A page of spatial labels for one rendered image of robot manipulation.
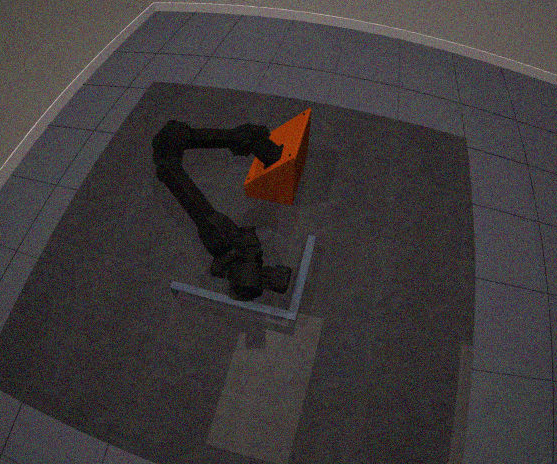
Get low clear walls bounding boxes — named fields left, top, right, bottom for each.
left=172, top=288, right=296, bottom=328

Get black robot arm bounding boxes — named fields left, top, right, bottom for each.
left=152, top=120, right=284, bottom=302

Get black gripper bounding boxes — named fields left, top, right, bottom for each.
left=210, top=258, right=292, bottom=293

